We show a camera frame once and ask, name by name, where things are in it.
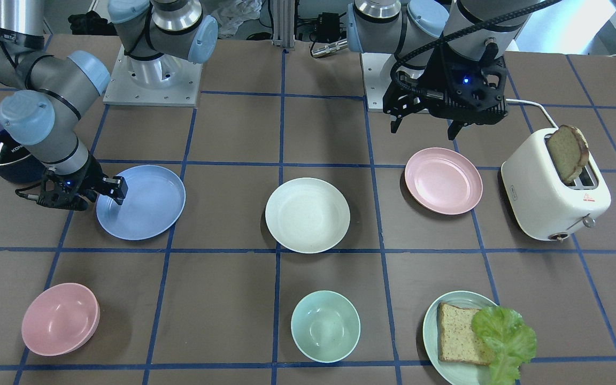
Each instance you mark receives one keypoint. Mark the green plate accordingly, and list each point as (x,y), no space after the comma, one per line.
(454,373)

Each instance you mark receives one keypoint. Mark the bread slice in toaster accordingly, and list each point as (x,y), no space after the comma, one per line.
(569,152)

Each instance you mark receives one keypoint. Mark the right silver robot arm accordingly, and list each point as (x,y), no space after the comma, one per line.
(52,95)

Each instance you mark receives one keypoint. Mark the pink bowl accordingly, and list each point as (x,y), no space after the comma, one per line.
(60,320)

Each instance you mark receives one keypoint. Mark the white toaster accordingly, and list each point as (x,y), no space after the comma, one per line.
(545,207)

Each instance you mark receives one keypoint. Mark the green bowl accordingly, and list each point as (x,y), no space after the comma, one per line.
(325,326)

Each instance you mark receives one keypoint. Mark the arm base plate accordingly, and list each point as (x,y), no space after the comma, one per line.
(376,76)
(165,81)

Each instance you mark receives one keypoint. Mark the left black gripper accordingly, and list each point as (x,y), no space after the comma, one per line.
(432,74)

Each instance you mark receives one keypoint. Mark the blue plate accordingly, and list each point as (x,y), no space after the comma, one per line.
(155,200)

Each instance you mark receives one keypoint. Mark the cream white plate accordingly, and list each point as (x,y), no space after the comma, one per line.
(307,215)

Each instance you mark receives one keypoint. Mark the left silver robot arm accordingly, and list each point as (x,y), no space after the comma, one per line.
(410,31)

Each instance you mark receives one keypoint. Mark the green lettuce leaf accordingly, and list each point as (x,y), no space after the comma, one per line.
(509,338)

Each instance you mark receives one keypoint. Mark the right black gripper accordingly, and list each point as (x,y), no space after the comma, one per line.
(88,175)

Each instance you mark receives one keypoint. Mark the pink plate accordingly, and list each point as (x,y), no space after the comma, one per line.
(443,181)

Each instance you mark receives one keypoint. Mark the bread slice on plate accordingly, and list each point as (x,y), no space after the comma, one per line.
(457,341)

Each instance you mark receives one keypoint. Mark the blue saucepan with lid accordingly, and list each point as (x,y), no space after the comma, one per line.
(17,165)

